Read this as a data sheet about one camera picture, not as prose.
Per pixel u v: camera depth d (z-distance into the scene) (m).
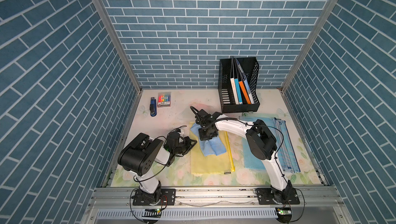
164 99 1.12
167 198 0.73
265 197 0.74
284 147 0.91
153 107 1.06
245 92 0.94
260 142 0.55
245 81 0.87
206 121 0.75
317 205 0.74
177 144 0.77
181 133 0.89
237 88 0.91
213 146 0.91
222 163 0.85
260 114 1.04
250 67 1.02
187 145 0.82
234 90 0.93
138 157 0.47
